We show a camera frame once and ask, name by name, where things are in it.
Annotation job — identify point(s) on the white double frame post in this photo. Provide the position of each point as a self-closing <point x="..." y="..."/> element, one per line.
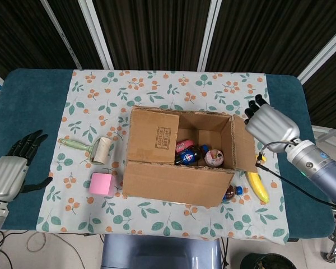
<point x="210" y="33"/>

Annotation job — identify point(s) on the black waste bin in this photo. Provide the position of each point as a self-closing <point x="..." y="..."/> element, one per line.
<point x="266" y="262"/>

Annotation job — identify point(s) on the brown cardboard box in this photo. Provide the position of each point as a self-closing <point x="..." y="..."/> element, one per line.
<point x="170" y="182"/>

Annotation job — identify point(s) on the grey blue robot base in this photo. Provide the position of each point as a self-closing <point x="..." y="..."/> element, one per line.
<point x="162" y="252"/>

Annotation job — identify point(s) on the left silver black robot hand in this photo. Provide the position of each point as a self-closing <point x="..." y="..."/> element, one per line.
<point x="8" y="176"/>

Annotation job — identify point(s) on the wide white frame post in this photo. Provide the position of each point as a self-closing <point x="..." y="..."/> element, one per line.
<point x="96" y="33"/>

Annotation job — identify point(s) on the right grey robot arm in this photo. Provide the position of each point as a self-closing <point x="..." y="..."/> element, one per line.
<point x="319" y="168"/>

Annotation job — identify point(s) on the yellow banana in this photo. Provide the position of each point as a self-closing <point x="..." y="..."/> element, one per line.
<point x="259" y="186"/>

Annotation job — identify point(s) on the cola bottle blue label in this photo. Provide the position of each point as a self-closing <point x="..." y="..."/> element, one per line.
<point x="189" y="157"/>
<point x="232" y="192"/>

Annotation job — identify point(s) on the slanted white corner frame post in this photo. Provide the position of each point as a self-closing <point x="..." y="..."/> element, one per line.
<point x="324" y="53"/>

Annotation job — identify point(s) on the pink drink can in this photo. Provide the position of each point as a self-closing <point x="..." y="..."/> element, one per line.
<point x="184" y="145"/>

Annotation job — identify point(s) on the pink round snack cup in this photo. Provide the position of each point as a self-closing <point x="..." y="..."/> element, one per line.
<point x="213" y="157"/>

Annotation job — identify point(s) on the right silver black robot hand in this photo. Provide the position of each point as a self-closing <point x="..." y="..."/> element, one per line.
<point x="274" y="123"/>

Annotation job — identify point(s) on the thin slanted white frame post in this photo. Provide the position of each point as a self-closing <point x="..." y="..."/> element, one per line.
<point x="61" y="33"/>

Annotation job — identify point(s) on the pink foam cube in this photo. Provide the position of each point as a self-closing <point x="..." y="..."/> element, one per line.
<point x="100" y="183"/>

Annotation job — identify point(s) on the floral leaf print tablecloth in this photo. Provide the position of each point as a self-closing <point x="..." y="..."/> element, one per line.
<point x="168" y="221"/>

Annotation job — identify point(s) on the teal table cover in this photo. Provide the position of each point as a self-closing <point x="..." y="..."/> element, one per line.
<point x="25" y="112"/>

